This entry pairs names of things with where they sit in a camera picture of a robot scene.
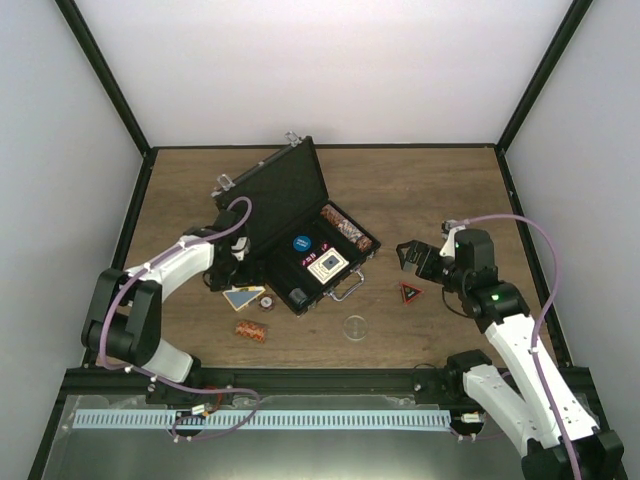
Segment red dice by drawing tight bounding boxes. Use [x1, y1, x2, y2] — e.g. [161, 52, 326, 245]
[301, 242, 331, 267]

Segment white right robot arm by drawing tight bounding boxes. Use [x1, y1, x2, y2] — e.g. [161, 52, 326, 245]
[396, 220, 624, 479]

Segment white playing card deck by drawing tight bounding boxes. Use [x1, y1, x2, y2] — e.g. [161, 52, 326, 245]
[307, 248, 349, 285]

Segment light blue slotted rail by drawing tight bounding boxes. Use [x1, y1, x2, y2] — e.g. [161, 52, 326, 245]
[72, 409, 451, 432]

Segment row of poker chips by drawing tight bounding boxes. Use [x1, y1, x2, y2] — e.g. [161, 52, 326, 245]
[321, 204, 373, 252]

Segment blue small blind button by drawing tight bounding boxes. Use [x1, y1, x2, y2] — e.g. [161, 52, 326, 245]
[292, 235, 312, 252]

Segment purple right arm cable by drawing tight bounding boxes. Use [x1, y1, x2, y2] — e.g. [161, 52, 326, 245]
[449, 213, 584, 480]

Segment small orange chip stack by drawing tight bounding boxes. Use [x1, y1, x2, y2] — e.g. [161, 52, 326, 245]
[234, 320, 268, 344]

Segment red black triangular card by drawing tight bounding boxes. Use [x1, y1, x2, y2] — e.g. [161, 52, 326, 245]
[399, 282, 423, 305]

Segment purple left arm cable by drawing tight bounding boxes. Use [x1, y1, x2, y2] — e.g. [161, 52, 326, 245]
[97, 195, 261, 444]

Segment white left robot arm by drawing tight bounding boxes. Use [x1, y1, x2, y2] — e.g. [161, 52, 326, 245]
[81, 208, 250, 404]

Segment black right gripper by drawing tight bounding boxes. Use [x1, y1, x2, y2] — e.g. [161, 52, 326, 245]
[396, 240, 469, 294]

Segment single poker chip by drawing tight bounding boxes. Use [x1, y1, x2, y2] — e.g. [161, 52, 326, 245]
[258, 295, 275, 311]

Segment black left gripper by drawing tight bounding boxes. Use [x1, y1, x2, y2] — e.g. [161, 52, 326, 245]
[209, 255, 265, 291]

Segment black poker set case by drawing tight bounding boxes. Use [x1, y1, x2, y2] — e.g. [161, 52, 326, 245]
[212, 132, 381, 316]

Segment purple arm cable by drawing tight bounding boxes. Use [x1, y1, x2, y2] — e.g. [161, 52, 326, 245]
[97, 195, 261, 444]
[449, 213, 584, 480]

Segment black chip stack in case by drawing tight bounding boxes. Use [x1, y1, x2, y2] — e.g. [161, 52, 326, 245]
[288, 288, 308, 307]

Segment chrome case handle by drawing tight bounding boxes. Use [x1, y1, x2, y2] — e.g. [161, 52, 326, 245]
[326, 267, 366, 302]

